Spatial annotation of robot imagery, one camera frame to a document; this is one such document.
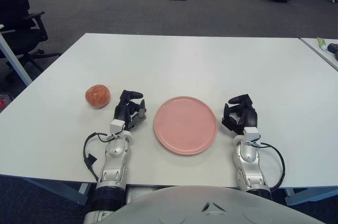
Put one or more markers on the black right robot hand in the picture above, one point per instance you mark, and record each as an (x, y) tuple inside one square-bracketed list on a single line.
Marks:
[(249, 117)]

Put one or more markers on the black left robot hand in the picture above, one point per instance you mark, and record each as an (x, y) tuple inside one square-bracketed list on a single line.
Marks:
[(122, 111)]

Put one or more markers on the red yellow apple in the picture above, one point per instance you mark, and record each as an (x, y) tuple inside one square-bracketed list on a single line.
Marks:
[(97, 96)]

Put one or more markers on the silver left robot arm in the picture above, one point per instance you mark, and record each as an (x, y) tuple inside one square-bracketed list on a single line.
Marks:
[(116, 152)]

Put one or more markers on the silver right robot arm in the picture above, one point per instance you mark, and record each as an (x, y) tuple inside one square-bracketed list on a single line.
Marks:
[(248, 158)]

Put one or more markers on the pink round plate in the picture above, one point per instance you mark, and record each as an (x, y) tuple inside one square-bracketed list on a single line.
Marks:
[(185, 126)]

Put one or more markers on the grey robot torso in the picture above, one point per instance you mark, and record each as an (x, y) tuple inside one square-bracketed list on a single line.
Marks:
[(211, 205)]

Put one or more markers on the green white tube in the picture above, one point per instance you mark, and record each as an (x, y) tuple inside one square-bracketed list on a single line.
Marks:
[(322, 43)]

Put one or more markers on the black handheld controller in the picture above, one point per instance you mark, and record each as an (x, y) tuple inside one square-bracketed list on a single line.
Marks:
[(333, 47), (336, 55)]

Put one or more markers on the red object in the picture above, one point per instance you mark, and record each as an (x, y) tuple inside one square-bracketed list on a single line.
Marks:
[(2, 104)]

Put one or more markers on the grey desk leg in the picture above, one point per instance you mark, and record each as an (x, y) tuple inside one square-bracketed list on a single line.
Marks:
[(13, 60)]

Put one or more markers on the black office chair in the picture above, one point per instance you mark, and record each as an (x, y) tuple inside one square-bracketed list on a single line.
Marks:
[(13, 10)]

